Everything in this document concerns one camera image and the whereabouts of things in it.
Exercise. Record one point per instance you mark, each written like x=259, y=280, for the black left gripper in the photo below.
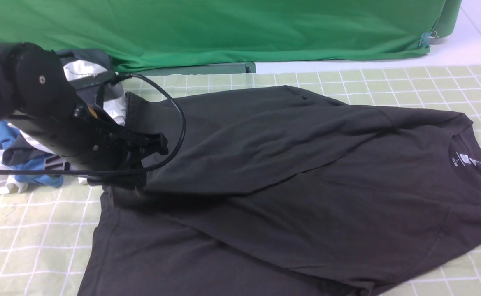
x=90, y=140

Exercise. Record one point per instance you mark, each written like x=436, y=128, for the dark gray long-sleeve shirt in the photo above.
x=280, y=191

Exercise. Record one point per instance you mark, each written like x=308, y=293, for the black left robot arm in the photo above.
x=11, y=103

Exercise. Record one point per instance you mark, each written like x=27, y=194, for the white crumpled shirt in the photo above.
x=116, y=107

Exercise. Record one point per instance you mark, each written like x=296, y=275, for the teal binder clip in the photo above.
x=428, y=38

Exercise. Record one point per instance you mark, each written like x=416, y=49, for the green backdrop cloth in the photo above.
x=149, y=34

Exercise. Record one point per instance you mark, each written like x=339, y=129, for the light green checkered table mat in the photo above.
x=46, y=233

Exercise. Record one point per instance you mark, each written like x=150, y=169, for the blue crumpled garment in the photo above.
x=19, y=152

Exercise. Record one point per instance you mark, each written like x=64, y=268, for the dark green metal bar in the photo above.
x=209, y=69

